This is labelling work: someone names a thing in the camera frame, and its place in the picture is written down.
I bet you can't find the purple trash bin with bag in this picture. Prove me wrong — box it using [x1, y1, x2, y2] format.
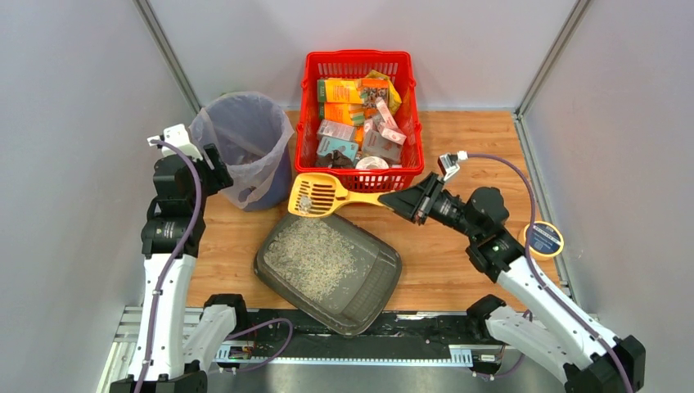
[188, 92, 295, 212]

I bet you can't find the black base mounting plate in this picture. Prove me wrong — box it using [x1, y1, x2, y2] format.
[214, 309, 511, 374]

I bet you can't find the yellow snack bag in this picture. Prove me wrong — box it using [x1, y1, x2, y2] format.
[366, 70, 402, 115]

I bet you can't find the red plastic basket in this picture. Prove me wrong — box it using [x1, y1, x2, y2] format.
[294, 50, 425, 193]

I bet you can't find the teal sponge box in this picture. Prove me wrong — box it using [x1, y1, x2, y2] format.
[316, 136, 359, 160]

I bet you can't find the yellow tape roll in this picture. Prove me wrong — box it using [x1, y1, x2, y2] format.
[518, 220, 565, 261]

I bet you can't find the orange box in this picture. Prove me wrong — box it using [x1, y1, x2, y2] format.
[317, 78, 363, 105]
[318, 102, 366, 126]

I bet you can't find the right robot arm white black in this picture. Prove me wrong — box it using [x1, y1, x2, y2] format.
[378, 174, 646, 392]

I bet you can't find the orange box top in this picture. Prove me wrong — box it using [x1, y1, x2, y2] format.
[317, 78, 363, 105]

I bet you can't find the grey pink box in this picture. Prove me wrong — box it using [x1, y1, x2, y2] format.
[317, 119, 357, 142]

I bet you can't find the dark brown cloth in basket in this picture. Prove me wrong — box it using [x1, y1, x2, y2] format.
[314, 150, 354, 169]

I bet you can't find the litter clump on scoop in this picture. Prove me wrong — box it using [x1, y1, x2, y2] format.
[297, 195, 313, 215]

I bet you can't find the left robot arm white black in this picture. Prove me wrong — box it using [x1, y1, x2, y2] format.
[109, 144, 246, 392]

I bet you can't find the white tape roll in basket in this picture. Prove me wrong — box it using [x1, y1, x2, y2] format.
[355, 156, 390, 170]

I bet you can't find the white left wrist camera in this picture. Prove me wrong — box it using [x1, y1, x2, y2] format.
[147, 124, 204, 160]

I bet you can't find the grey litter box tray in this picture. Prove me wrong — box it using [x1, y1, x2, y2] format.
[254, 214, 403, 337]

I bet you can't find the yellow litter scoop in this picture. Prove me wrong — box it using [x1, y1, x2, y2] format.
[287, 173, 386, 218]

